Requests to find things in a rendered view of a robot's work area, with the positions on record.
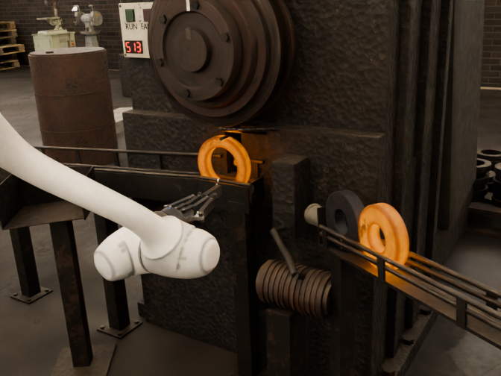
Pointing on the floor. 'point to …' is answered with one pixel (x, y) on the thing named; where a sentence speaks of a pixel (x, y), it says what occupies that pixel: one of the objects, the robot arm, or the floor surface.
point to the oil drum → (74, 103)
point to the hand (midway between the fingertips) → (212, 194)
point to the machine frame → (319, 167)
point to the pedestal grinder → (89, 24)
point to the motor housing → (291, 312)
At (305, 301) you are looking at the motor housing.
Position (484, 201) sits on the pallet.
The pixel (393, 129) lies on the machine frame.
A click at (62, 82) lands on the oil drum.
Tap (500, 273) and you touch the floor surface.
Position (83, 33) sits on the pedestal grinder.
